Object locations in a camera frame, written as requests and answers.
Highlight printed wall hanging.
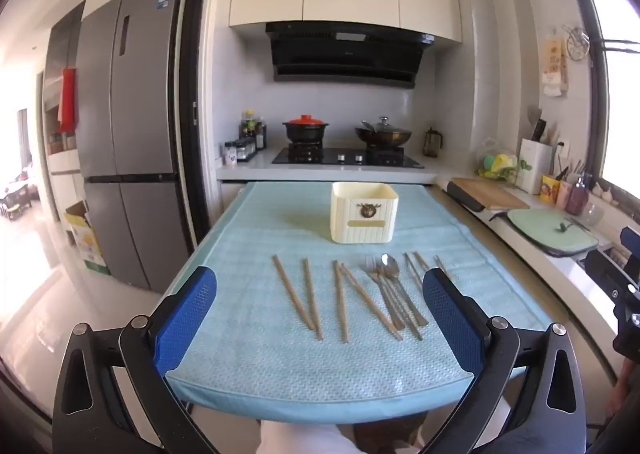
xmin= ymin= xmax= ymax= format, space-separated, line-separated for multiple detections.
xmin=542 ymin=30 xmax=570 ymax=98

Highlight cream ribbed utensil holder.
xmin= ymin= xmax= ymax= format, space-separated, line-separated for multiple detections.
xmin=330 ymin=181 xmax=401 ymax=245

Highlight black range hood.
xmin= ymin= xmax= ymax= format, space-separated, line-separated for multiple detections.
xmin=265 ymin=22 xmax=435 ymax=89

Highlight purple soap dispenser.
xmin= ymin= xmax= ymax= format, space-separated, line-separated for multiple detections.
xmin=570 ymin=173 xmax=592 ymax=216

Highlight grey refrigerator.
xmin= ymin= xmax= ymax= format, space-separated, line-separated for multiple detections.
xmin=75 ymin=0 xmax=188 ymax=291

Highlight metal fork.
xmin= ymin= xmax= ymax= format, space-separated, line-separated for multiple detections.
xmin=365 ymin=258 xmax=423 ymax=341
xmin=359 ymin=257 xmax=403 ymax=331

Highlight wok with glass lid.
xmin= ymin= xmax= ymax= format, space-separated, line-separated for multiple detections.
xmin=355 ymin=115 xmax=413 ymax=146

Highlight dark wooden chair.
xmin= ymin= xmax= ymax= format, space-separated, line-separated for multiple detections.
xmin=0 ymin=179 xmax=33 ymax=221

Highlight metal wire trivet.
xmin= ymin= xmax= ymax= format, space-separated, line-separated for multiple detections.
xmin=561 ymin=24 xmax=592 ymax=62

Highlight printed cardboard box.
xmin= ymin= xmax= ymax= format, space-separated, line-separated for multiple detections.
xmin=63 ymin=201 xmax=112 ymax=276

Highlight white knife block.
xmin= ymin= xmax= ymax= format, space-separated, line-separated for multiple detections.
xmin=515 ymin=119 xmax=553 ymax=195

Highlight glass French press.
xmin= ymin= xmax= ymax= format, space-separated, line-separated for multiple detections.
xmin=424 ymin=127 xmax=443 ymax=158

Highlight black pot with orange lid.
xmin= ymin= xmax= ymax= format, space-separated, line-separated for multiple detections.
xmin=282 ymin=114 xmax=326 ymax=144

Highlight yellow printed box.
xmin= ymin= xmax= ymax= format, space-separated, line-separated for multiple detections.
xmin=540 ymin=174 xmax=561 ymax=205

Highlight wooden cutting board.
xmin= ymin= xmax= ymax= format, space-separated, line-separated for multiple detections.
xmin=450 ymin=177 xmax=531 ymax=211

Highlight dark sauce bottles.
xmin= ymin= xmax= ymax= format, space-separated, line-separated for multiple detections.
xmin=240 ymin=109 xmax=267 ymax=151

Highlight black tray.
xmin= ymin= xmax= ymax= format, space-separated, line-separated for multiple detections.
xmin=446 ymin=181 xmax=487 ymax=213

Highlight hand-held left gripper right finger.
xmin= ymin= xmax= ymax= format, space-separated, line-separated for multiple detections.
xmin=422 ymin=268 xmax=588 ymax=454

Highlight person's white clothing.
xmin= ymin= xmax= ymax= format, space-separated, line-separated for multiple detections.
xmin=257 ymin=421 xmax=353 ymax=454

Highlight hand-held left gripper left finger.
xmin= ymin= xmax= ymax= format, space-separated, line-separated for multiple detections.
xmin=52 ymin=265 xmax=218 ymax=454

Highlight light blue table cloth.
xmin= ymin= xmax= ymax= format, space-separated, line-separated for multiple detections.
xmin=165 ymin=181 xmax=551 ymax=422

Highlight window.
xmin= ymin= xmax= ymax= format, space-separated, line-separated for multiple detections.
xmin=555 ymin=0 xmax=640 ymax=215

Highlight plastic bag of fruit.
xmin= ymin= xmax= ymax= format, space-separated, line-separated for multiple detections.
xmin=475 ymin=135 xmax=521 ymax=182

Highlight metal spoon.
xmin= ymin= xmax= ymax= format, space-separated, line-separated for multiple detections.
xmin=381 ymin=253 xmax=430 ymax=327

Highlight person's right forearm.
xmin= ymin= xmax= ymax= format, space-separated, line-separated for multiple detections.
xmin=605 ymin=361 xmax=640 ymax=432

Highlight black gas hob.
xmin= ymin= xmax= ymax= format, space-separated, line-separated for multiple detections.
xmin=271 ymin=147 xmax=425 ymax=169

